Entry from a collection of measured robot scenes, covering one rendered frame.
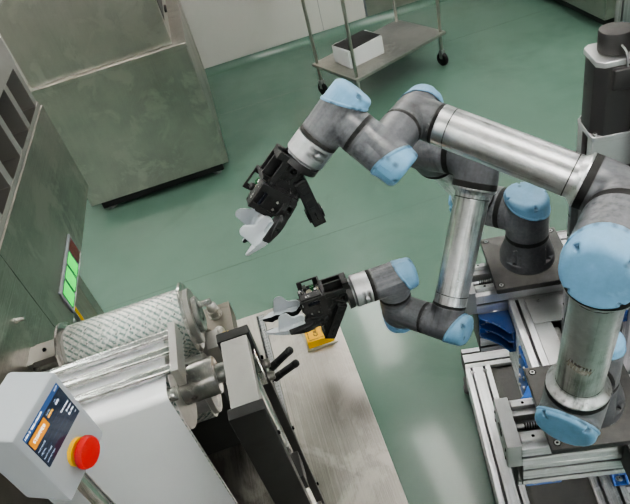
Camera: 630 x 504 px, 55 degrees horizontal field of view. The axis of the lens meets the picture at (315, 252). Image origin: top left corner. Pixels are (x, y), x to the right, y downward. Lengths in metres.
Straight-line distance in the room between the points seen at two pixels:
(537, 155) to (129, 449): 0.79
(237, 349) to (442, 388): 1.74
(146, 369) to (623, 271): 0.69
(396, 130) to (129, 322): 0.62
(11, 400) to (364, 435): 0.94
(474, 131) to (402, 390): 1.64
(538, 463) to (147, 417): 0.98
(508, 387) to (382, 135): 1.44
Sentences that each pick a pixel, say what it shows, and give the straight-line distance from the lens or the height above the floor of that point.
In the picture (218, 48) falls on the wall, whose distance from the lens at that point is 5.74.
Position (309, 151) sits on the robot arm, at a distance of 1.04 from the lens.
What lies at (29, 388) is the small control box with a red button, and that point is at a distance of 0.58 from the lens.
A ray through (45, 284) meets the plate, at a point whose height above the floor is 1.27.
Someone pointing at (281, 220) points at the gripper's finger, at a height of 1.44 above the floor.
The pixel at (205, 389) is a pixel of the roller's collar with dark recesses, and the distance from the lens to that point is 0.99.
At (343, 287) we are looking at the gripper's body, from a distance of 1.34.
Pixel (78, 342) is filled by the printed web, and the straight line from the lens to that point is 1.25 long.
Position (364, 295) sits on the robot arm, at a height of 1.12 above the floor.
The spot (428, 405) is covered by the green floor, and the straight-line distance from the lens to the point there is 2.50.
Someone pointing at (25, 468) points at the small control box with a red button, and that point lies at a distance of 0.59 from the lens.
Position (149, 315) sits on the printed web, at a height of 1.31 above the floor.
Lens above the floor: 2.07
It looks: 39 degrees down
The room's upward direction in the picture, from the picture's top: 17 degrees counter-clockwise
